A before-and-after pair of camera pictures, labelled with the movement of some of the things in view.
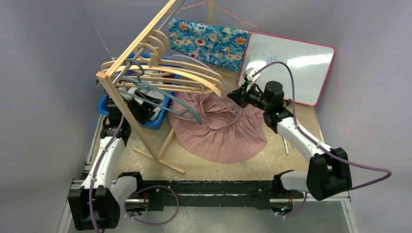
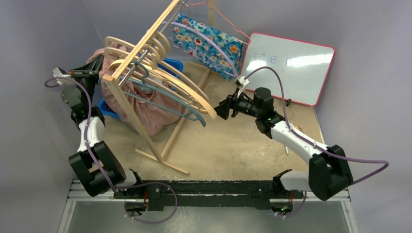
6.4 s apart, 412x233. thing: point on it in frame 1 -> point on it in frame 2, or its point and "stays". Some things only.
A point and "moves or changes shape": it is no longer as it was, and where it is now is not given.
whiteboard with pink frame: [310, 63] stays
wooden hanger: [218, 85] -> [159, 58]
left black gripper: [146, 110] -> [90, 72]
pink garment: [228, 134] -> [135, 90]
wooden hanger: [173, 69] moves or changes shape
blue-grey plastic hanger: [191, 115] stays
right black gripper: [243, 97] -> [230, 107]
